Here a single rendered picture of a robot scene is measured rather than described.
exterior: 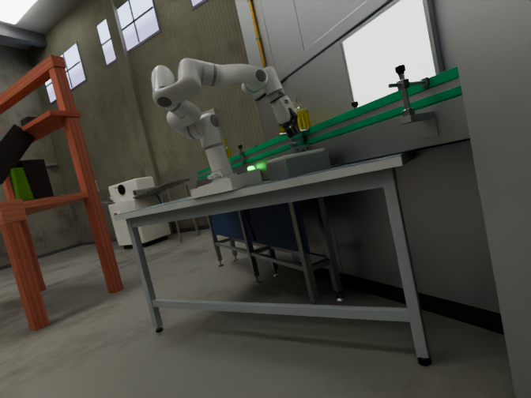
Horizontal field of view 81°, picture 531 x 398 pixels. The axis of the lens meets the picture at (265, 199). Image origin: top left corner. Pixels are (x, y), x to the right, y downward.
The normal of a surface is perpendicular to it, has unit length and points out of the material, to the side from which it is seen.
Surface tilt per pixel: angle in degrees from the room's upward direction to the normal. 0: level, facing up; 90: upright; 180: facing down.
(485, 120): 90
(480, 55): 90
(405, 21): 90
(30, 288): 90
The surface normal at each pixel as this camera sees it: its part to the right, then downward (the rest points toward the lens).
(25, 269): 0.84, -0.15
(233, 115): -0.51, 0.18
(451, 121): -0.86, 0.23
